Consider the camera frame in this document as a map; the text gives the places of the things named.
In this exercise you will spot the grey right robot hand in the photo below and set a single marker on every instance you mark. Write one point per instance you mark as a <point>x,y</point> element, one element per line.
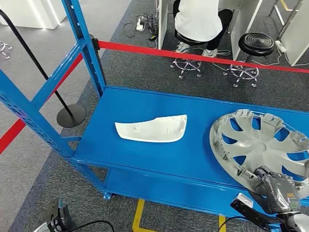
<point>277,195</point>

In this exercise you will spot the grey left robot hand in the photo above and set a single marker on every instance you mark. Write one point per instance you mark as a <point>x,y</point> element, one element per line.
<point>64,217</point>

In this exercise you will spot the grey plastic wheel hubcap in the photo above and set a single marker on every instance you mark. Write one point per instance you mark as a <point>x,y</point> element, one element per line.
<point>253,147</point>

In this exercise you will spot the white plastic cover part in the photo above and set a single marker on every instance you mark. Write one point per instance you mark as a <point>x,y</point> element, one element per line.
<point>154,131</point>

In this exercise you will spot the blue steel shelf rack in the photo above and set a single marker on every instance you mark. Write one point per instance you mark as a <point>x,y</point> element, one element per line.
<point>145,102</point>

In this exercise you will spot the short red barrier belt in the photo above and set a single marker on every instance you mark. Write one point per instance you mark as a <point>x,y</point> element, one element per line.
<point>9,136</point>

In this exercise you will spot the white power strip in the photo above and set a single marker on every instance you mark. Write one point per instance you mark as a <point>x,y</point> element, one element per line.
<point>280,46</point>
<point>140,25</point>

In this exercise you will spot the black round stool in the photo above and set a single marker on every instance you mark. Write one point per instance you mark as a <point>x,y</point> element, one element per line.
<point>256,43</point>
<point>188,41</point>

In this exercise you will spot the chrome chair star base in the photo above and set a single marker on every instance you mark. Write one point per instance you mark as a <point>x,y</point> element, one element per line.
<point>3,45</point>

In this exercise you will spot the person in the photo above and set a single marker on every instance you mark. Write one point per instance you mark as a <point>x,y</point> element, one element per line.
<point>197,19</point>

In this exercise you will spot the white platform block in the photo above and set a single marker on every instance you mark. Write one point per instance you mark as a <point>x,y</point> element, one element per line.
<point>36,12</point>

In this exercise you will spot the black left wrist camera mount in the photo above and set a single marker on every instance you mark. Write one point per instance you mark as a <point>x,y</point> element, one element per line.
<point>53,214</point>

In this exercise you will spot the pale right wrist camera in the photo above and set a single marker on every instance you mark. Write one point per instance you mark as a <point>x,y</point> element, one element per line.
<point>244,201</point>

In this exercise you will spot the black stanchion post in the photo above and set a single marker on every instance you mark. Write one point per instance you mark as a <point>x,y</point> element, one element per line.
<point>71,116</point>

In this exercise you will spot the chrome stanchion post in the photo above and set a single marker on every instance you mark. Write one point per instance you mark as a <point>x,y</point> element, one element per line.
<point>96,44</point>

